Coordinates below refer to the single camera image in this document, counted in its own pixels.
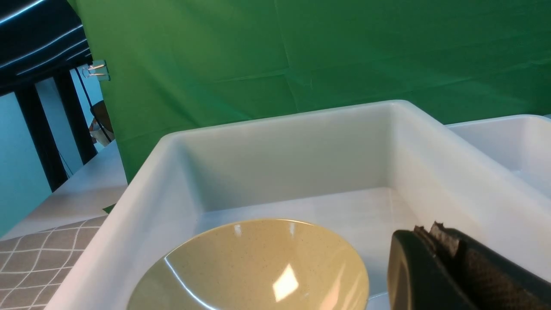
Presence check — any large white plastic tub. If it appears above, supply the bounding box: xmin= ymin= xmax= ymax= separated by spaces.
xmin=46 ymin=100 xmax=550 ymax=310

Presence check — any green backdrop cloth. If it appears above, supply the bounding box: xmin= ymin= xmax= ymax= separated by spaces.
xmin=69 ymin=0 xmax=551 ymax=181

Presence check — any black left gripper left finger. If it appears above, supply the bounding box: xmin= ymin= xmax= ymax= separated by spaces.
xmin=387 ymin=227 xmax=477 ymax=310

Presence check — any grey checkered table mat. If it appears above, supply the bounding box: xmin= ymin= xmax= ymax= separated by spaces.
xmin=0 ymin=216 xmax=106 ymax=310

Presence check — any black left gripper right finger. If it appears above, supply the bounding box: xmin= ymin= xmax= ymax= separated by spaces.
xmin=430 ymin=222 xmax=550 ymax=310

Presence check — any silver binder clip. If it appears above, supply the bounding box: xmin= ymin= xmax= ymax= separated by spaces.
xmin=81 ymin=59 xmax=111 ymax=82

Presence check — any black metal frame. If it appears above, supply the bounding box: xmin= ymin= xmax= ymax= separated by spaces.
xmin=0 ymin=0 xmax=97 ymax=191

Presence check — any yellow noodle bowl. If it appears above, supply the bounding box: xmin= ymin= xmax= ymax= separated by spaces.
xmin=127 ymin=219 xmax=369 ymax=310

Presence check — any small white plastic bin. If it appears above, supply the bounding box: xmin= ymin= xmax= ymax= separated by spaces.
xmin=447 ymin=115 xmax=551 ymax=198

